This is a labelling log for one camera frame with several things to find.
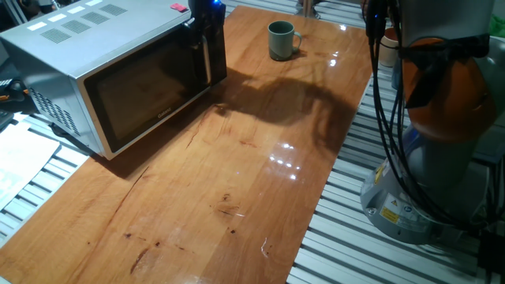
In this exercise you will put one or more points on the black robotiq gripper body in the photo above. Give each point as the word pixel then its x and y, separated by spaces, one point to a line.
pixel 207 12

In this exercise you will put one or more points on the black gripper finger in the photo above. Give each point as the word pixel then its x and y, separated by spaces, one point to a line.
pixel 202 34
pixel 190 24

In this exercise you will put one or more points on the silver microwave oven body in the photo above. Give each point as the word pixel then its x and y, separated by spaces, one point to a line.
pixel 51 55

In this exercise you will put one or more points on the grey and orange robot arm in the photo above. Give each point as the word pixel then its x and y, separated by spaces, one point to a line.
pixel 450 94

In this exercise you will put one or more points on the red sticker tag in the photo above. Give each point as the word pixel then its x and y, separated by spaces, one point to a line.
pixel 178 7

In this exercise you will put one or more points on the green ceramic mug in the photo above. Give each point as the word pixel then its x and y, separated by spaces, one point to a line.
pixel 281 41

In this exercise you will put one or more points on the slanted grey metal bar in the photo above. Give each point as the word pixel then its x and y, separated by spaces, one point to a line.
pixel 12 12

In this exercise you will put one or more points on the cream cup with orange inside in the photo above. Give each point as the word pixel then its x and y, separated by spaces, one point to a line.
pixel 388 47

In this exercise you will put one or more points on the black and orange teach pendant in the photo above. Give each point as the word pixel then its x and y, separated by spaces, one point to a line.
pixel 13 91

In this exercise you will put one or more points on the black computer keyboard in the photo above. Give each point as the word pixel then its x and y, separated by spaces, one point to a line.
pixel 4 119

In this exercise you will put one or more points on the white paper sheets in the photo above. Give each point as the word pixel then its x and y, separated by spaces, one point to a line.
pixel 23 161

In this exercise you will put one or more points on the metal stand post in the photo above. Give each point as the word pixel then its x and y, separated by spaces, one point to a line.
pixel 308 8

